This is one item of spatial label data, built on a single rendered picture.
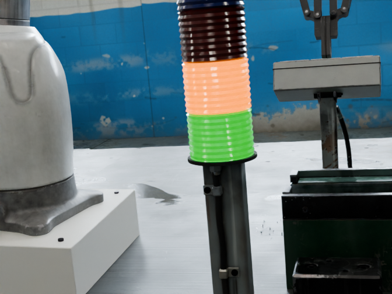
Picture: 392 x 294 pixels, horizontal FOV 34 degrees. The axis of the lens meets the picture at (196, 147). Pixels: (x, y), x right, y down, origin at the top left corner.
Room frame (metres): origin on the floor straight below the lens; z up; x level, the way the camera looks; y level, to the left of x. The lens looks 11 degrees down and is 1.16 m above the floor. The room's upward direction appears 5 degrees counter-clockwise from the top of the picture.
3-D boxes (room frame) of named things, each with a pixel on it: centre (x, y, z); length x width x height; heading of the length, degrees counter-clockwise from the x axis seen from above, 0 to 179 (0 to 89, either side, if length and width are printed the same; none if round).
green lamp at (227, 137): (0.58, -0.02, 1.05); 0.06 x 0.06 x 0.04
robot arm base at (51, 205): (0.96, 0.28, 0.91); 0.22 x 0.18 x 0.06; 157
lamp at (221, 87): (0.58, -0.02, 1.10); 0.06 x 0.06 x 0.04
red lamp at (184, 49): (0.58, -0.02, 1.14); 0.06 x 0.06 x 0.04
